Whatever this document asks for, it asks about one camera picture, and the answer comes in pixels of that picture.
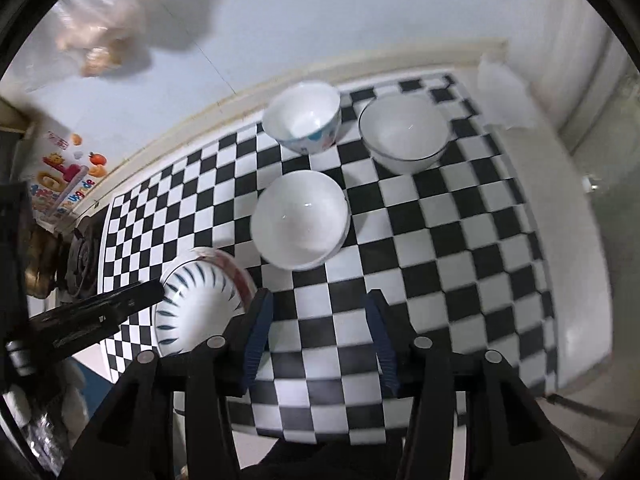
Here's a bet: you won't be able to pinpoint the white plate blue leaf rim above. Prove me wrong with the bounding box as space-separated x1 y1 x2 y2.
152 258 245 356

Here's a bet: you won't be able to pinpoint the black white checkered mat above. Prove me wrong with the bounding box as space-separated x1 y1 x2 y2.
98 72 561 444

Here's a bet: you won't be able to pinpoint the white bowl dark rim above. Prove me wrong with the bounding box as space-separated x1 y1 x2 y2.
358 93 452 174

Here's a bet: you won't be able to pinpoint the white plate pink flowers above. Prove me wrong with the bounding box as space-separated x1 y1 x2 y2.
192 247 257 311

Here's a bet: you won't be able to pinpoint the black gas stove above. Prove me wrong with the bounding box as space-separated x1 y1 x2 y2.
56 207 107 304

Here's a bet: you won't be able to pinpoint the large plain white bowl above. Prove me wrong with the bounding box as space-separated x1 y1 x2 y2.
250 170 350 271

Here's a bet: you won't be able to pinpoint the white bowl blue dots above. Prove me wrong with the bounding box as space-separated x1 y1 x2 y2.
262 80 342 155

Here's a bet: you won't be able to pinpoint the plastic bag with food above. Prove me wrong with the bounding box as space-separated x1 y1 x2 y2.
49 0 237 82

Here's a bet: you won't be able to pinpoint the blue cabinet door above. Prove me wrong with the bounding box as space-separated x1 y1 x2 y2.
82 370 113 417

